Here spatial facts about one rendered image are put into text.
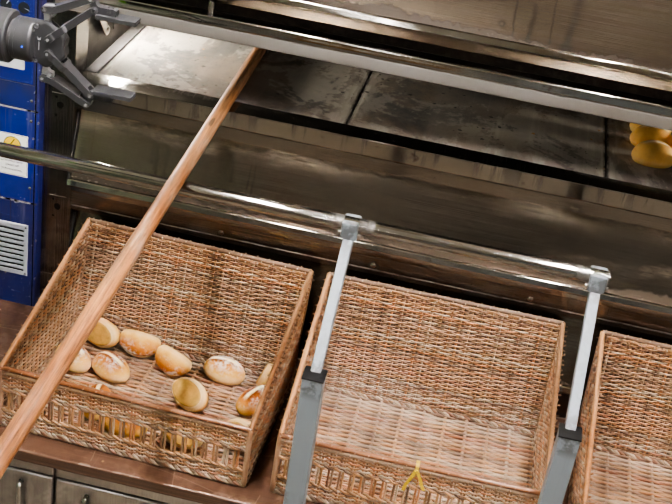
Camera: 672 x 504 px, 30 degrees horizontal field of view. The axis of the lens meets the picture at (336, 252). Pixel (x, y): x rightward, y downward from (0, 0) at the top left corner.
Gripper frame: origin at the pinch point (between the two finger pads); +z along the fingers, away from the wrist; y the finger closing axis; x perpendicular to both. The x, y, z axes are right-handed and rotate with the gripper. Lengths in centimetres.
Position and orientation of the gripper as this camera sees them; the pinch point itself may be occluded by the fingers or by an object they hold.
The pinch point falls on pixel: (129, 59)
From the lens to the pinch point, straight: 219.0
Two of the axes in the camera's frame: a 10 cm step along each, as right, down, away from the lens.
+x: -1.7, 4.6, -8.7
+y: -1.4, 8.6, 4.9
